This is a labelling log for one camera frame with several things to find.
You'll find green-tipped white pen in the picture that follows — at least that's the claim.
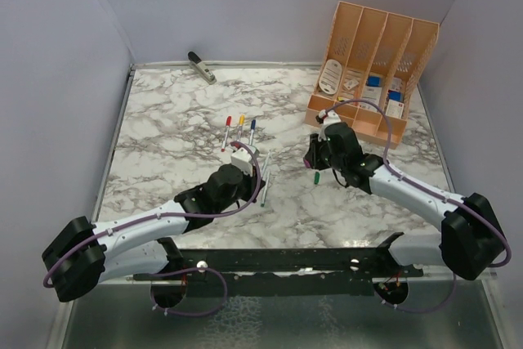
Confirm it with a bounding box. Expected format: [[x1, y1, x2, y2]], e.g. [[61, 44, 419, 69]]
[[261, 169, 270, 208]]

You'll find red-tipped white pen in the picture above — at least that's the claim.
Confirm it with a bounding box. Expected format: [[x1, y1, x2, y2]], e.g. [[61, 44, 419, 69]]
[[221, 122, 230, 152]]

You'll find orange-tipped white pen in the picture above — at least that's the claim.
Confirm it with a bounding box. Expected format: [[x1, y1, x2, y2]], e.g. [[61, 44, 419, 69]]
[[232, 124, 244, 149]]

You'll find magenta-tipped white pen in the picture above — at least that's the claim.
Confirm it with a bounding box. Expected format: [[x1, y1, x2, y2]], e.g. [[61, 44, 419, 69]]
[[261, 150, 271, 175]]

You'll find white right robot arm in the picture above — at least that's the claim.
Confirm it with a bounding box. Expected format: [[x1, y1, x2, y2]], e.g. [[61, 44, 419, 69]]
[[304, 122, 512, 280]]

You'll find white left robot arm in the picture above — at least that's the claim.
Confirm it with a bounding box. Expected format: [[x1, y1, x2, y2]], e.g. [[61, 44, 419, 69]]
[[42, 164, 265, 302]]

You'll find white paper box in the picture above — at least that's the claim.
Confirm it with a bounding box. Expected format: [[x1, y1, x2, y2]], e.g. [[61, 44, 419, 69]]
[[360, 85, 382, 112]]

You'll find white oval perforated plate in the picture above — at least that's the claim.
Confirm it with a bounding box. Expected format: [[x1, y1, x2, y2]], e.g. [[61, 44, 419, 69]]
[[318, 59, 342, 96]]

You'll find blue white box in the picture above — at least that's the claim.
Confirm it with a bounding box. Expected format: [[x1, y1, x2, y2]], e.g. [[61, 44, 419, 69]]
[[366, 75, 384, 87]]

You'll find orange desk organizer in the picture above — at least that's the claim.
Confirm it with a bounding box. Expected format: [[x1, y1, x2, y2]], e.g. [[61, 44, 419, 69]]
[[305, 2, 440, 148]]

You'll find grey black stapler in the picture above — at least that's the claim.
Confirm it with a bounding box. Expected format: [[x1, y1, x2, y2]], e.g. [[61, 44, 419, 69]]
[[187, 51, 216, 85]]

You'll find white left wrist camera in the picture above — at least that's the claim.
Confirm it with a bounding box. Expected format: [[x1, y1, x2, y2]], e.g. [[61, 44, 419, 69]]
[[230, 145, 259, 177]]

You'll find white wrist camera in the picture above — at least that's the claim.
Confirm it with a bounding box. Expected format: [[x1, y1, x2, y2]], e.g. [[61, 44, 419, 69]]
[[230, 145, 259, 177], [316, 110, 341, 141]]

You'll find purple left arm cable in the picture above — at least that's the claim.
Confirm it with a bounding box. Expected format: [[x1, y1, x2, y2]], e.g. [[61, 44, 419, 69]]
[[42, 141, 263, 289]]

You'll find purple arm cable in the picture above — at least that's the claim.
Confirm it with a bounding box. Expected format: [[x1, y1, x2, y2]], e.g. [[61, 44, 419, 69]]
[[326, 98, 514, 268], [42, 141, 263, 289]]

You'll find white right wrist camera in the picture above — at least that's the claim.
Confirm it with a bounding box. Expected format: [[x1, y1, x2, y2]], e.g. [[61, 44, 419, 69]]
[[316, 110, 341, 141]]

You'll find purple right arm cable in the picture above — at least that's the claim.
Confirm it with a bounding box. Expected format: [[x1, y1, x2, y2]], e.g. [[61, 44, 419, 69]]
[[326, 98, 514, 268]]

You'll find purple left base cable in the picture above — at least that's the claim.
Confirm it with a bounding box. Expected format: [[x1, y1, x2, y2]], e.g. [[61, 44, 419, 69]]
[[142, 266, 229, 317]]

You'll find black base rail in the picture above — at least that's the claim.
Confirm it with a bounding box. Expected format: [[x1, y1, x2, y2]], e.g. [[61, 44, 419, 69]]
[[154, 235, 423, 298]]

